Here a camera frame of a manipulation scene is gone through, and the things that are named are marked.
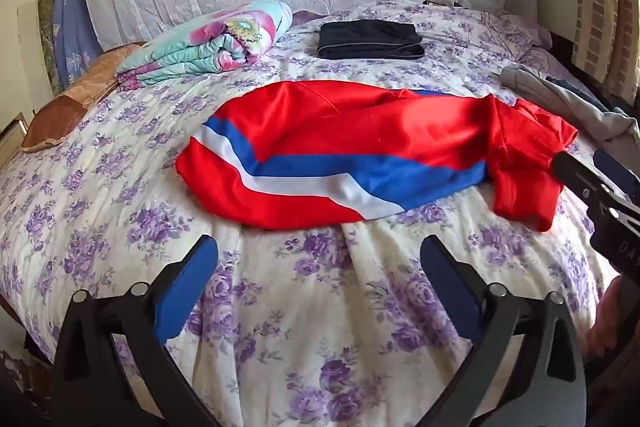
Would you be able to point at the brown pillow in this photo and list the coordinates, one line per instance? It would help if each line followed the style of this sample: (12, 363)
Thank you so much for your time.
(75, 102)

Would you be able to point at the red pants with blue-white stripe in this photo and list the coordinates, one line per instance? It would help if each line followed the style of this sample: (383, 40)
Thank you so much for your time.
(325, 122)

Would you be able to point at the purple floral bed sheet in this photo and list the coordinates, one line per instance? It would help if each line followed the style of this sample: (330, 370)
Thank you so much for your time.
(125, 187)

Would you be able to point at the grey garment pile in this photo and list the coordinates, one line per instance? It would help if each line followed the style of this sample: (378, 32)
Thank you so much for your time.
(560, 99)

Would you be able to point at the purple floral pillow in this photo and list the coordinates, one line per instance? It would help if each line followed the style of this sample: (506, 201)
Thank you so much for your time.
(510, 29)

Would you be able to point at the person's right hand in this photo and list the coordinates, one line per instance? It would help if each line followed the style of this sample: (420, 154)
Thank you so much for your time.
(607, 317)

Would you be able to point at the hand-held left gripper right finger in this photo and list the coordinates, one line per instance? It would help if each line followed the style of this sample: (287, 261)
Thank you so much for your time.
(450, 287)

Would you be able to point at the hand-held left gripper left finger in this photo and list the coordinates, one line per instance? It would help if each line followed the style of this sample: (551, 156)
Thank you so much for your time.
(182, 287)

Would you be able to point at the blue patterned cloth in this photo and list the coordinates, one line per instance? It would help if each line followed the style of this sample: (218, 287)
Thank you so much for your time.
(75, 17)

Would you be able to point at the folded black garment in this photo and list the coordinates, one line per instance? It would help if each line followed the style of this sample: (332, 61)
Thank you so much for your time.
(367, 38)

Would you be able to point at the plain purple pillow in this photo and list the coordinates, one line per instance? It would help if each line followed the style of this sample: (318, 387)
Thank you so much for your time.
(306, 17)

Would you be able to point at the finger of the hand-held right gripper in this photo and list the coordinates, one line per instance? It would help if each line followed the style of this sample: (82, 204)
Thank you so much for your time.
(580, 177)
(615, 167)

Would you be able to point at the wooden bedside frame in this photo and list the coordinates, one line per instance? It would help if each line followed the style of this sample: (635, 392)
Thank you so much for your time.
(10, 139)

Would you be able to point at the folded floral quilt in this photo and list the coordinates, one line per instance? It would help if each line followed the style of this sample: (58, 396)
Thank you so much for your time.
(210, 44)

